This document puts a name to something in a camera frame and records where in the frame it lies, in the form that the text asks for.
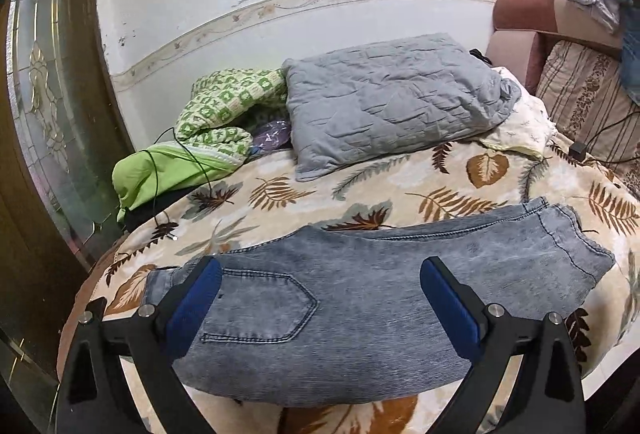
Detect grey blue denim pants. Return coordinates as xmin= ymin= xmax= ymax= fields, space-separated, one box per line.
xmin=174 ymin=198 xmax=615 ymax=407

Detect grey quilted pillow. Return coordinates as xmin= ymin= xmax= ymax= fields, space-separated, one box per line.
xmin=282 ymin=33 xmax=522 ymax=182

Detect beige leaf pattern bedspread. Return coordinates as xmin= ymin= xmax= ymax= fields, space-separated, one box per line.
xmin=56 ymin=133 xmax=640 ymax=434

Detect black power adapter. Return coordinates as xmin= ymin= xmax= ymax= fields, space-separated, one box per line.
xmin=567 ymin=142 xmax=587 ymax=163

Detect green patterned quilt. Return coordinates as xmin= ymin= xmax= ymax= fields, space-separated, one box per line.
xmin=112 ymin=69 xmax=286 ymax=223

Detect striped brown pillow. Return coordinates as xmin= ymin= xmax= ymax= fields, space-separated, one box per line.
xmin=536 ymin=41 xmax=639 ymax=194

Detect black cable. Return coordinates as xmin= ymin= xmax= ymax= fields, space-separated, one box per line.
xmin=146 ymin=127 xmax=224 ymax=225

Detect wooden door with glass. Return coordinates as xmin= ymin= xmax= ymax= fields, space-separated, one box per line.
xmin=1 ymin=0 xmax=129 ymax=433

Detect purple patterned cloth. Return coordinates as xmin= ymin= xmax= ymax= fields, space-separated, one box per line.
xmin=250 ymin=120 xmax=291 ymax=157

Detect white fuzzy blanket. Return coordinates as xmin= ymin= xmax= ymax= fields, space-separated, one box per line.
xmin=475 ymin=67 xmax=556 ymax=160

